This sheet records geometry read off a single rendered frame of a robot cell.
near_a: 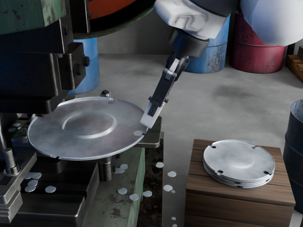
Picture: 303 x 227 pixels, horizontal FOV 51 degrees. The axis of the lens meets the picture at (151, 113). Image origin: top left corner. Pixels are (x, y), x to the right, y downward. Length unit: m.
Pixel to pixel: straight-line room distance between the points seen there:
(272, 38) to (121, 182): 0.50
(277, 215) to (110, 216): 0.77
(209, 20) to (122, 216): 0.44
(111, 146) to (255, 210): 0.76
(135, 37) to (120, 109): 3.29
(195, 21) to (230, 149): 0.95
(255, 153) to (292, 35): 0.97
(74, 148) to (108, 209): 0.16
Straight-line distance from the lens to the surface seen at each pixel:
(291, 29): 0.53
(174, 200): 1.73
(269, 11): 0.52
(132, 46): 4.15
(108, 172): 0.81
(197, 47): 0.60
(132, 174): 0.84
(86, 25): 0.79
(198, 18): 0.57
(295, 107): 1.81
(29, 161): 0.75
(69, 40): 0.77
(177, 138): 2.24
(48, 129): 0.80
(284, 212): 1.33
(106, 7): 1.04
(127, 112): 0.84
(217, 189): 1.28
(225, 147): 1.47
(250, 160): 1.39
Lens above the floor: 1.16
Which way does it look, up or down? 27 degrees down
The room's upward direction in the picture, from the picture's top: straight up
